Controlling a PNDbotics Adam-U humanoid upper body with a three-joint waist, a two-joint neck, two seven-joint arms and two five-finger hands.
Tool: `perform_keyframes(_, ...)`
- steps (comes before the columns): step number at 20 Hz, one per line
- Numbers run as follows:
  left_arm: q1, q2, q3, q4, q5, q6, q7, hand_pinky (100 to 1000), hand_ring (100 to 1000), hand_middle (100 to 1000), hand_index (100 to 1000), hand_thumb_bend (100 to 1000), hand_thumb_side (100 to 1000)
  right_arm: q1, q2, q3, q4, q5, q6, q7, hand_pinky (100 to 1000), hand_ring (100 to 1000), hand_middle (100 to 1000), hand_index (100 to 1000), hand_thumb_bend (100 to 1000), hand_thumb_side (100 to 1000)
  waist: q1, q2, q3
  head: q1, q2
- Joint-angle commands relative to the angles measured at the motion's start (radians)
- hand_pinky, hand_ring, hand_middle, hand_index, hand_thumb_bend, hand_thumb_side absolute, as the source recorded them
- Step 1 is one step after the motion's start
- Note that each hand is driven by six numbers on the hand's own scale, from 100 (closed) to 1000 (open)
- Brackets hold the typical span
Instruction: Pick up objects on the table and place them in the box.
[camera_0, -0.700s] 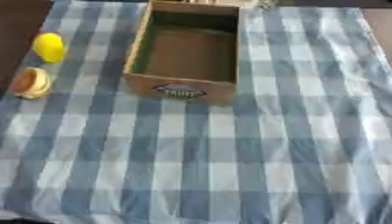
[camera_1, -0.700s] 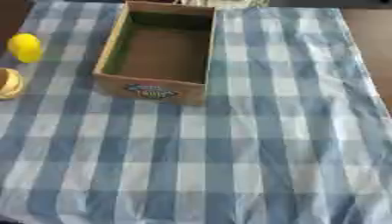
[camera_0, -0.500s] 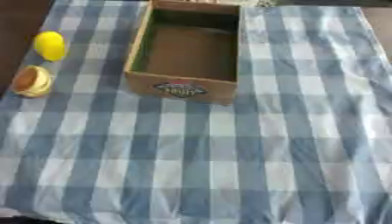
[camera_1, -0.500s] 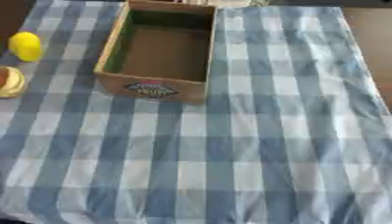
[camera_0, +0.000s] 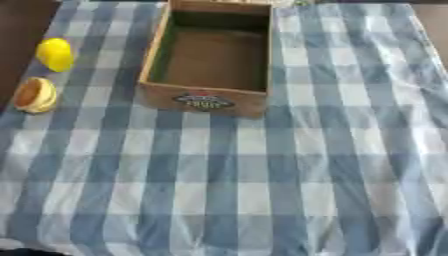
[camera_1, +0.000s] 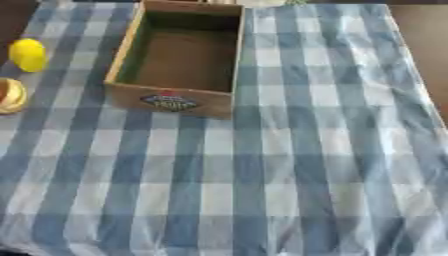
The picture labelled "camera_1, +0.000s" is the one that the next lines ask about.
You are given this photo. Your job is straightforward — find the open tan cardboard box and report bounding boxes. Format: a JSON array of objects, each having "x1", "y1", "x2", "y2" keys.
[{"x1": 103, "y1": 0, "x2": 247, "y2": 121}]

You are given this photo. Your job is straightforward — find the yellow toy lemon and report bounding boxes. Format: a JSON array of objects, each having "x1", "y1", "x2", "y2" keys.
[{"x1": 7, "y1": 38, "x2": 49, "y2": 73}]

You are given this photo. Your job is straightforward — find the tan round toy bun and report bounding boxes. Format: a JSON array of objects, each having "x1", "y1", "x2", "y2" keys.
[{"x1": 0, "y1": 77, "x2": 30, "y2": 115}]

